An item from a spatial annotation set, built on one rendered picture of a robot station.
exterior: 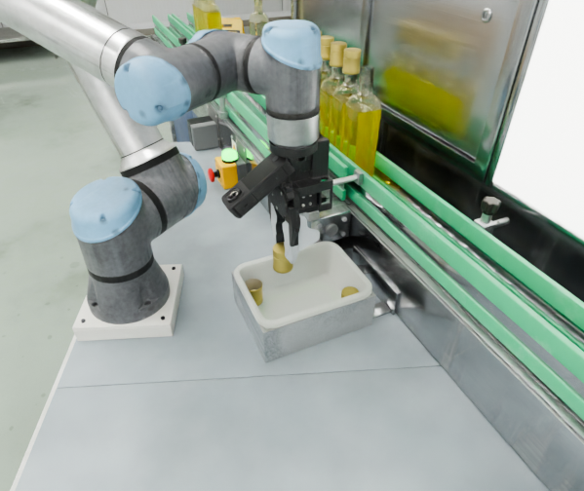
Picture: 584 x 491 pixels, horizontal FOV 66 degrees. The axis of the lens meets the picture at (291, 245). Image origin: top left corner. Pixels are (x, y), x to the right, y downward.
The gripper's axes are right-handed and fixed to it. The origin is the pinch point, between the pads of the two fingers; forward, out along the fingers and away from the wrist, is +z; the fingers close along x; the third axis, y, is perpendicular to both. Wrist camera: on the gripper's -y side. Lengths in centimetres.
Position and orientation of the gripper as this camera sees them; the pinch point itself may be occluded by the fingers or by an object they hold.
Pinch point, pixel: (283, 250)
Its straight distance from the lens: 76.6
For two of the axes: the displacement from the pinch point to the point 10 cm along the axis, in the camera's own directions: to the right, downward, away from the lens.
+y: 9.1, -2.6, 3.2
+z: 0.1, 8.0, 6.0
